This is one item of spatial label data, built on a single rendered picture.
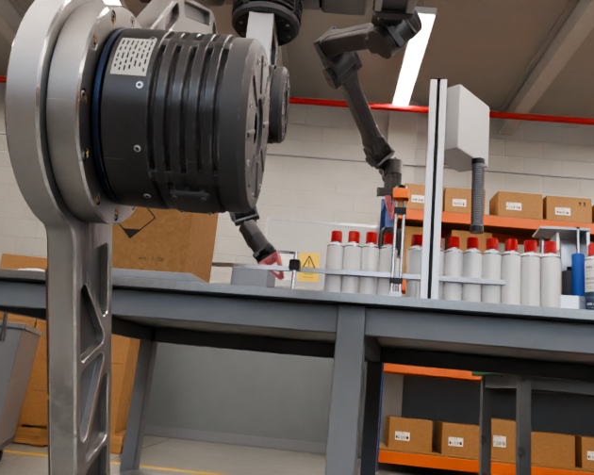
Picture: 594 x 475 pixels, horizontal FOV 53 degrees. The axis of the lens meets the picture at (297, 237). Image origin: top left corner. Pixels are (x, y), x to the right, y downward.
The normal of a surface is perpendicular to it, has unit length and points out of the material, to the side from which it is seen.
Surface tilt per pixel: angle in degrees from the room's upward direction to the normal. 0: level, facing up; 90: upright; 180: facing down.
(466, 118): 90
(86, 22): 66
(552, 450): 90
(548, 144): 90
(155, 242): 90
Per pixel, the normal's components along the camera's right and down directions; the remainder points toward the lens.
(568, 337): -0.17, -0.25
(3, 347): 0.28, -0.14
